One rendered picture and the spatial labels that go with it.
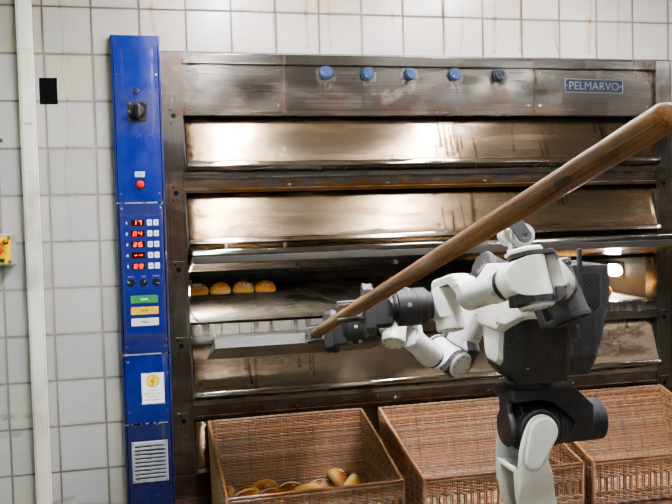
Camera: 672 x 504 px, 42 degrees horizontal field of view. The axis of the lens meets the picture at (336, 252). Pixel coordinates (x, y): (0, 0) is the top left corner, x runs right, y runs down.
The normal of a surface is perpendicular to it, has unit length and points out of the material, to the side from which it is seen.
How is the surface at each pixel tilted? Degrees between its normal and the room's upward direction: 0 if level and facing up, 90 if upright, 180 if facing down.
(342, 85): 90
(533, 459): 90
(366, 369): 70
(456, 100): 90
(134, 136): 90
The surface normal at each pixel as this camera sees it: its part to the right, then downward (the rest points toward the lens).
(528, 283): -0.26, -0.15
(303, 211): 0.21, -0.30
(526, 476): 0.23, 0.04
